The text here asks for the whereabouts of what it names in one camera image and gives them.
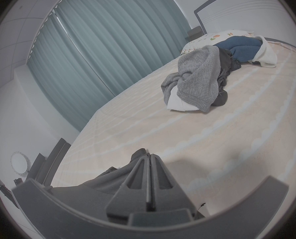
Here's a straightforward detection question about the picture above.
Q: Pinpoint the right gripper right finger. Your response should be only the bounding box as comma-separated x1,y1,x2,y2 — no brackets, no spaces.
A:
150,153,198,218

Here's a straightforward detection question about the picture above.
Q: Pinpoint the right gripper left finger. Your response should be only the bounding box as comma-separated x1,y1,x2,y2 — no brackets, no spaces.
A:
106,153,151,221

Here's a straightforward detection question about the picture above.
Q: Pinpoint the black T-shirt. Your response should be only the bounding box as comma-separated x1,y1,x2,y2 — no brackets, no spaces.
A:
51,148,148,201

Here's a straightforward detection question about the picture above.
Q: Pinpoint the bed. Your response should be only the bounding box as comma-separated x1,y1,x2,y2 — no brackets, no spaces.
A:
51,0,296,217

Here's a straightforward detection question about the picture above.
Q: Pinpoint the pile of clothes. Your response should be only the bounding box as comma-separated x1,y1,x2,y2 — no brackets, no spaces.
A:
161,35,278,113

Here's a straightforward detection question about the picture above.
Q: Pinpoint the black chest of drawers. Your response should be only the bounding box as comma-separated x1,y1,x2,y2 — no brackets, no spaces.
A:
28,138,72,187

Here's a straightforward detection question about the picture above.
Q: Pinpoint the round white mirror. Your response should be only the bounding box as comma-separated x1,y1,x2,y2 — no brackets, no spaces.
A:
10,152,29,175

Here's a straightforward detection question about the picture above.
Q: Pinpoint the blue-green curtain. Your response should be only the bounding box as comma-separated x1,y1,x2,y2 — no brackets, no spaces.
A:
27,11,114,133
52,0,191,97

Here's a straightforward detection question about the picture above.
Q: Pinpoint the white printed pillow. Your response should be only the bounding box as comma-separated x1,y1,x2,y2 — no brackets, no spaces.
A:
180,30,254,55

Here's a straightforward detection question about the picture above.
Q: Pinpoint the grey bedside table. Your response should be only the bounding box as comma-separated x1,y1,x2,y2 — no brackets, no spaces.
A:
188,26,203,40

